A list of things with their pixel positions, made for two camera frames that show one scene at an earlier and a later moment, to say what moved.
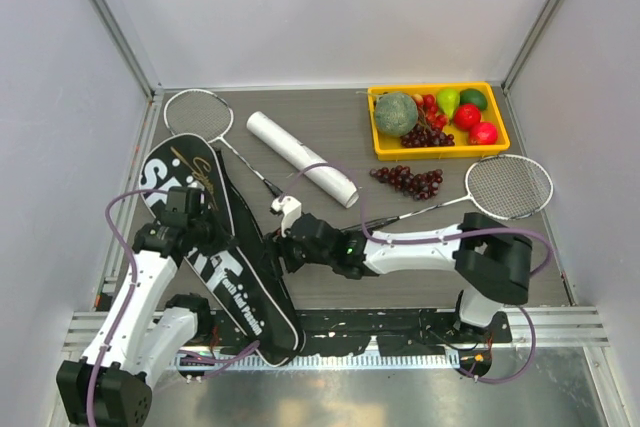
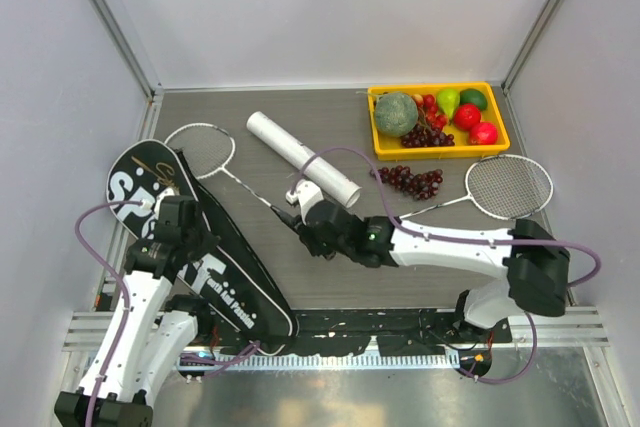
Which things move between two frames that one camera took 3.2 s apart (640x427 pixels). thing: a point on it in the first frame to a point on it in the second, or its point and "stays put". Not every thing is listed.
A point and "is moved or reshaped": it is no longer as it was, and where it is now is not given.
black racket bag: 237,260 is moved or reshaped
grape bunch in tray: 423,137 stays put
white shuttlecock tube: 303,159 stays put
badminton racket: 207,114 to 206,150
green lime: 475,96 stays put
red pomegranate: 485,133 stays put
